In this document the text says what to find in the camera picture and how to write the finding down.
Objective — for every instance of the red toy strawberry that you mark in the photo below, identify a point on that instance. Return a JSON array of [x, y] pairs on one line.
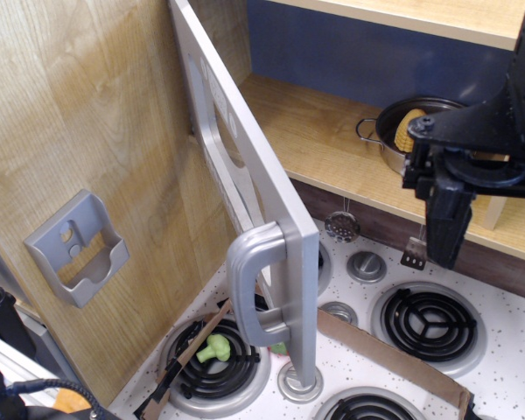
[[279, 348]]

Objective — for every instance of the hanging metal skimmer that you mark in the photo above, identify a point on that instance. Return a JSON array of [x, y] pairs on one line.
[[342, 225]]

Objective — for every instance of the small metal pot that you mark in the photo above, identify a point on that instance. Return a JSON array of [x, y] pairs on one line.
[[387, 123]]

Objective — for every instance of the brown cardboard barrier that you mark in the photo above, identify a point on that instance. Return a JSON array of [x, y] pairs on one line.
[[397, 362]]

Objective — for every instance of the grey door handle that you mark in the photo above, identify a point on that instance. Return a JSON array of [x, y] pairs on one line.
[[251, 252]]

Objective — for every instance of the yellow toy corn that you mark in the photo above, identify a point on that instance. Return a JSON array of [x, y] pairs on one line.
[[403, 141]]

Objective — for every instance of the grey stove knob front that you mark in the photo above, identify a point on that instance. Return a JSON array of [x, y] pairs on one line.
[[291, 388]]

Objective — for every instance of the hanging metal spatula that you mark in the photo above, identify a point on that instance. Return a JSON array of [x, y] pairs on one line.
[[414, 255]]

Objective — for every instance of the black burner front left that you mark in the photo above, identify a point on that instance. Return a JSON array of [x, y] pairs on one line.
[[215, 389]]

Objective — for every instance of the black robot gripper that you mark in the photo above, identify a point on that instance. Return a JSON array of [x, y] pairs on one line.
[[482, 149]]

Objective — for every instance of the grey stove knob back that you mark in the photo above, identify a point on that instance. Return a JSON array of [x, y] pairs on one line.
[[366, 267]]

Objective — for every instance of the black burner back left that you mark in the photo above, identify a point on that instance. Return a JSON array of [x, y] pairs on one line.
[[325, 269]]

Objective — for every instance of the black burner back right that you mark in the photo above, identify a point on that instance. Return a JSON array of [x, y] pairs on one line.
[[432, 323]]

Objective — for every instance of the black burner front right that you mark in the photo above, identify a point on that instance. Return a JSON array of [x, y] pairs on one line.
[[368, 403]]

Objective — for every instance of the grey toy microwave door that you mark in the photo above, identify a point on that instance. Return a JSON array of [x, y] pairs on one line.
[[254, 187]]

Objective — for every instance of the grey stove knob middle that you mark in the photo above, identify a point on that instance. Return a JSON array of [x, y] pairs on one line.
[[341, 311]]

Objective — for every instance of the black burner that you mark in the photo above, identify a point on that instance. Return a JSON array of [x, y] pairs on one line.
[[432, 323], [368, 403], [215, 389], [325, 269]]

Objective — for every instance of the green toy broccoli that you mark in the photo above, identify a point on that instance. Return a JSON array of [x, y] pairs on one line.
[[217, 347]]

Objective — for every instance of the orange object bottom left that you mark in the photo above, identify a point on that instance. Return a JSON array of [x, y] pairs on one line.
[[69, 401]]

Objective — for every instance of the grey wall-mounted holder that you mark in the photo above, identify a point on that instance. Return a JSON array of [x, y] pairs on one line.
[[65, 236]]

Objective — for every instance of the black equipment left edge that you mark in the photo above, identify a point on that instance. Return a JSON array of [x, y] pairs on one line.
[[12, 328]]

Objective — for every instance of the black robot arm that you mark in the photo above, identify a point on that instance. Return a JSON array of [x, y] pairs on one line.
[[460, 154]]

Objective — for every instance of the grey stove knob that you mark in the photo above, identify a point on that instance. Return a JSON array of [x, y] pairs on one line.
[[341, 311], [291, 388], [366, 267]]

